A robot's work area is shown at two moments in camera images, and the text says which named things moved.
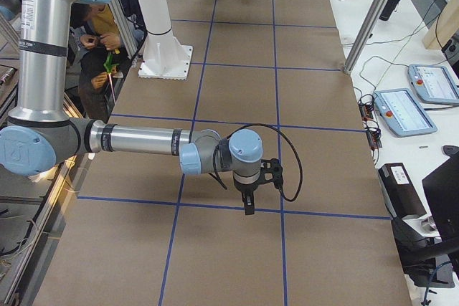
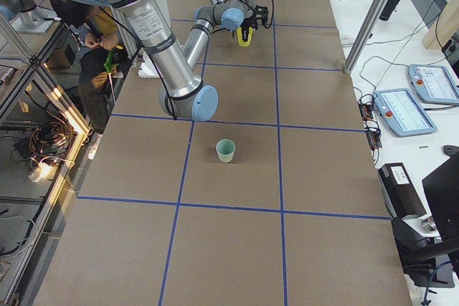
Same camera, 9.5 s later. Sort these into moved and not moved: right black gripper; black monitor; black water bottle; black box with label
Moved: right black gripper
Not moved: black monitor; black water bottle; black box with label
